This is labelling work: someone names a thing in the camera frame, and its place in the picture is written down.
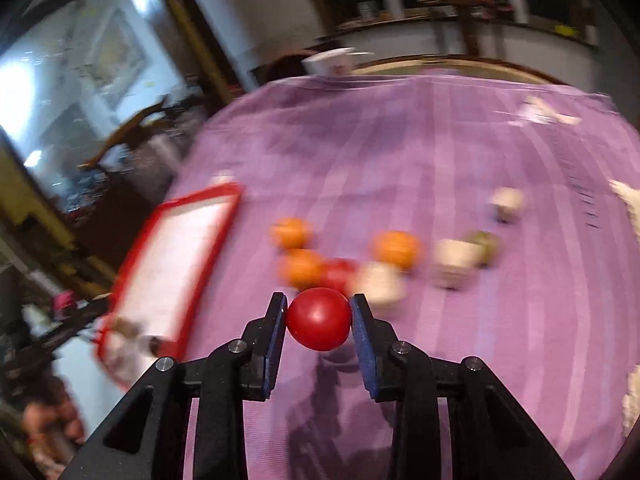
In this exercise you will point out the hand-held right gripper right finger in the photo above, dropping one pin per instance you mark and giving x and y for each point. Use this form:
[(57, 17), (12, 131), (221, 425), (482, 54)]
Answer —
[(362, 355)]

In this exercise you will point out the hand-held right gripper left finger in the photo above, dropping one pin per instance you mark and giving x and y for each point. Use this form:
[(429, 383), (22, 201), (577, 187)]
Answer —
[(276, 355)]

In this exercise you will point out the red tomato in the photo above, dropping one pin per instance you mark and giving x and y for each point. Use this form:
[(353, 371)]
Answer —
[(319, 319), (337, 275)]

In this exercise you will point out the white garlic piece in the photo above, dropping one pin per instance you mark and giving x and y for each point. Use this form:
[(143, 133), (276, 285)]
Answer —
[(452, 260), (507, 203), (380, 282)]

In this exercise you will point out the orange tangerine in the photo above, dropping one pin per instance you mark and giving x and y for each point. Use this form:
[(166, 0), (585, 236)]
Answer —
[(301, 267), (291, 232), (396, 250)]

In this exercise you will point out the red-rimmed white tray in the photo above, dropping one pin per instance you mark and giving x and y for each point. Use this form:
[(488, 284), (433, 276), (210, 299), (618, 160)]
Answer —
[(175, 260)]

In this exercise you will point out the green round fruit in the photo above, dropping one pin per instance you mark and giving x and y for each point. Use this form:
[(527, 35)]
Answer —
[(486, 247)]

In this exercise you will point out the white flower-shaped coaster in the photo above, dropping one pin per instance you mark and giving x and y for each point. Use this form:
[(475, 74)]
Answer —
[(222, 178)]

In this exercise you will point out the purple striped tablecloth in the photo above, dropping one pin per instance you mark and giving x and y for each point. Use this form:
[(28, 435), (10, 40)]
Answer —
[(400, 160)]

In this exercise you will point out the wooden chair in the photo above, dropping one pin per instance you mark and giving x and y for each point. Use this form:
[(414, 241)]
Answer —
[(130, 127)]

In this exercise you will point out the white fluffy cloth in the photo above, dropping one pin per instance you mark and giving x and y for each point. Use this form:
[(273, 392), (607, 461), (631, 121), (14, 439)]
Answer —
[(630, 202), (632, 400)]

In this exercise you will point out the white cup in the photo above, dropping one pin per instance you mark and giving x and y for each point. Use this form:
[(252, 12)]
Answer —
[(330, 62)]

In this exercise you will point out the metal can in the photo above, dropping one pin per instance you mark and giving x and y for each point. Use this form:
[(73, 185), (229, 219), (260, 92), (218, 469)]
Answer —
[(367, 8)]

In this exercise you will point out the white bottle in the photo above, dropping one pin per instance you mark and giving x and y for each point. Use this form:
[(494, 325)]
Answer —
[(520, 4)]

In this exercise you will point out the framed wall picture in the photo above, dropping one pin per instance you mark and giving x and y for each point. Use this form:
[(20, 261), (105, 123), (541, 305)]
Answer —
[(115, 55)]

